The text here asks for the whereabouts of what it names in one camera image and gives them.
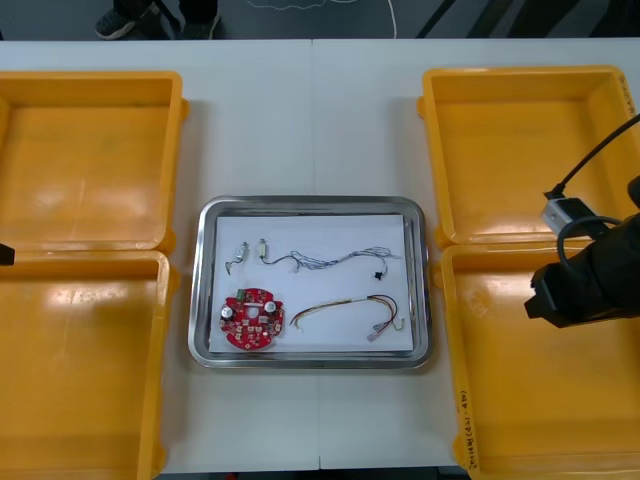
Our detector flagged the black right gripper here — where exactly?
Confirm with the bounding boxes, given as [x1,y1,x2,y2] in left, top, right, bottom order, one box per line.
[523,243,609,329]

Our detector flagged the round red circuit board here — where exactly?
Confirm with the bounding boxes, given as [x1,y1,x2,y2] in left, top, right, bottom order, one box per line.
[218,286,287,352]

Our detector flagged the yellow-orange plastic bin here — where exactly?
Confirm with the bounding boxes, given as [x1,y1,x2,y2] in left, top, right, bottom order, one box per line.
[0,249,172,480]
[0,70,190,253]
[432,243,640,480]
[417,64,640,247]

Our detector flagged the steel tray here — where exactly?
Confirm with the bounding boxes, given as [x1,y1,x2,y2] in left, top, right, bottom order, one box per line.
[187,195,432,370]

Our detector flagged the small metal solenoid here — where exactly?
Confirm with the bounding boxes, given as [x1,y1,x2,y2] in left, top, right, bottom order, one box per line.
[224,241,251,275]
[256,238,292,266]

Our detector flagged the white paper sheet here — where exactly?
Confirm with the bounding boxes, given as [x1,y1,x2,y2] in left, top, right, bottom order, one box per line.
[208,213,417,354]

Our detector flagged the person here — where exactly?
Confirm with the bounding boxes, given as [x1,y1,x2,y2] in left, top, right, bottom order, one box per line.
[94,0,224,41]

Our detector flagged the red yellow wire harness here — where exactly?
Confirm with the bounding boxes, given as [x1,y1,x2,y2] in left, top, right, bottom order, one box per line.
[290,293,407,344]

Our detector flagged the blue-white wire harness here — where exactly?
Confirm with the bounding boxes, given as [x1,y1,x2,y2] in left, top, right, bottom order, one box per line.
[284,244,404,281]

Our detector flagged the white cable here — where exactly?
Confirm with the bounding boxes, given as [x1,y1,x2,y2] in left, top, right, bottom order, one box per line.
[247,0,401,39]

